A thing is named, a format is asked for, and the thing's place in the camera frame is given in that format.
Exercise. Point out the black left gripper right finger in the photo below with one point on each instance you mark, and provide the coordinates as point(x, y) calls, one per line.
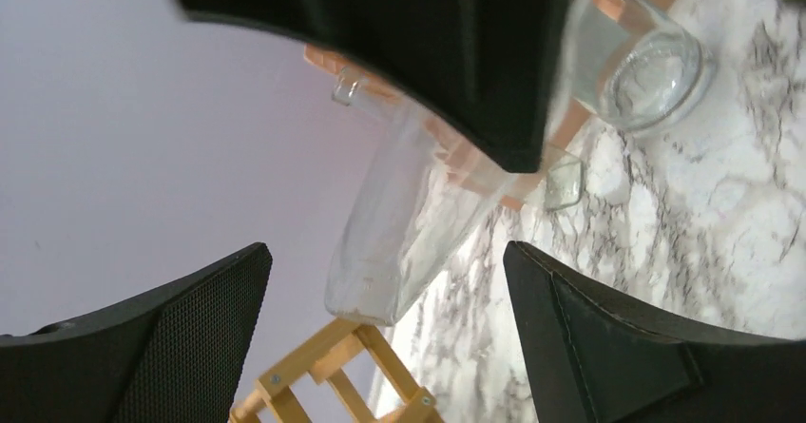
point(595, 354)

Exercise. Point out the peach plastic file organizer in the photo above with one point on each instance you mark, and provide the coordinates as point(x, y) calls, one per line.
point(522, 137)

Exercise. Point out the clear square glass bottle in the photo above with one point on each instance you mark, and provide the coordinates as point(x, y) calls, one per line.
point(426, 190)

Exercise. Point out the clear bottle silver cap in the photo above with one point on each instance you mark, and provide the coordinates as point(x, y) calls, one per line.
point(629, 63)

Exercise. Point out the small clear glass jar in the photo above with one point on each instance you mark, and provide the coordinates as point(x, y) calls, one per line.
point(564, 178)

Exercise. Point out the wooden wine rack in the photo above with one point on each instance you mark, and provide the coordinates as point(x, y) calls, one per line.
point(322, 357)

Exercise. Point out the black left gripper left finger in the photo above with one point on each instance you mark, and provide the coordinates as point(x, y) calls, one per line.
point(172, 354)

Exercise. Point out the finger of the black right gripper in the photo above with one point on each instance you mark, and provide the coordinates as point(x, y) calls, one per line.
point(409, 36)

